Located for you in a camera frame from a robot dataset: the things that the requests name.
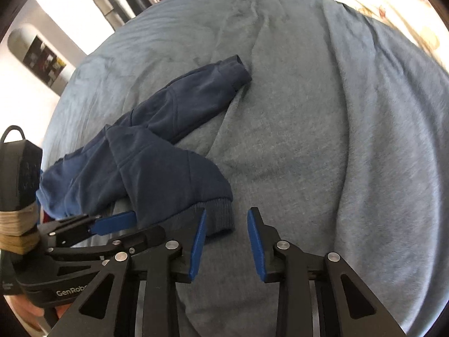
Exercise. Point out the navy blue pants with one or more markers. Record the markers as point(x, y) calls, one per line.
point(151, 147)

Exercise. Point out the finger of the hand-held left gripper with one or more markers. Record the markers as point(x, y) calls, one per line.
point(115, 223)
point(140, 238)

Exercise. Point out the blue-grey blanket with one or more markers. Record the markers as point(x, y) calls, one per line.
point(298, 130)

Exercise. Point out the cream printed pillow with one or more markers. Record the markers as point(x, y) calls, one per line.
point(393, 7)

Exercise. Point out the person's left hand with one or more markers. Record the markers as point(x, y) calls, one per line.
point(38, 312)

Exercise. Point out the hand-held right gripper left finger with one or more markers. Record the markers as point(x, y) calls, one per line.
point(197, 245)

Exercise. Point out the wall poster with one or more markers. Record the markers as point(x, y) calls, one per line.
point(42, 59)

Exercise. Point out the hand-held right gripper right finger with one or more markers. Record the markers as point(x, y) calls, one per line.
point(255, 245)

